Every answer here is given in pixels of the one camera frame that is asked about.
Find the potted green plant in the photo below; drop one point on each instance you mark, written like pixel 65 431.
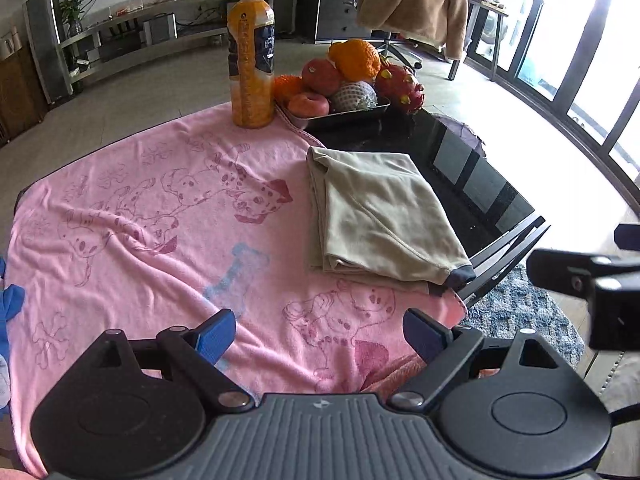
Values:
pixel 71 13

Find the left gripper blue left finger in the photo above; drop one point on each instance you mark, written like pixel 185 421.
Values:
pixel 192 355

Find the red apple upper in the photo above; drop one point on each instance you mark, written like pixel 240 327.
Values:
pixel 322 76

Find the tan fleece jacket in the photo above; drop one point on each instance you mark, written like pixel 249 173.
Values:
pixel 440 23

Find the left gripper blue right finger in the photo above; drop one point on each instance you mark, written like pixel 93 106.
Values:
pixel 447 354

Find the black drawer cabinet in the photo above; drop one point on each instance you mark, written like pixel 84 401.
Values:
pixel 327 20

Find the black fruit tray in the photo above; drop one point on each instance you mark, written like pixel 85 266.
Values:
pixel 338 120

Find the pink cartoon blanket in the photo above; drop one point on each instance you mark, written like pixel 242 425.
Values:
pixel 175 223

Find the small orange tangerine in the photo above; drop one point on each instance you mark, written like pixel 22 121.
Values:
pixel 285 87

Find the red apple lower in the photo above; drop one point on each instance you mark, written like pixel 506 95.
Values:
pixel 309 105

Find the bumpy orange citrus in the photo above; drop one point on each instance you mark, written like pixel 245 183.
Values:
pixel 355 59

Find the red apple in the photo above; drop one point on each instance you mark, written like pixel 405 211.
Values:
pixel 322 76
pixel 309 105

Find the blue grey floor rug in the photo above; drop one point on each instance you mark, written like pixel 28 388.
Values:
pixel 515 303

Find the red dragon fruit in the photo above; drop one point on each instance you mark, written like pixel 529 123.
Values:
pixel 398 85

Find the wooden cabinet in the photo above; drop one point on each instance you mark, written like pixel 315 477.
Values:
pixel 22 102

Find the tall grey speaker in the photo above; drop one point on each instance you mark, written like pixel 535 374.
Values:
pixel 45 34

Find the orange juice bottle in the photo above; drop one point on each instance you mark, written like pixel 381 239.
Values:
pixel 251 63

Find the beige shirt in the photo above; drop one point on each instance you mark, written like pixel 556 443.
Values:
pixel 375 216

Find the grey tv stand shelf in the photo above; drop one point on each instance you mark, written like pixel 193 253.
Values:
pixel 139 31

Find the blue garment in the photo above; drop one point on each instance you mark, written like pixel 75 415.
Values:
pixel 11 303

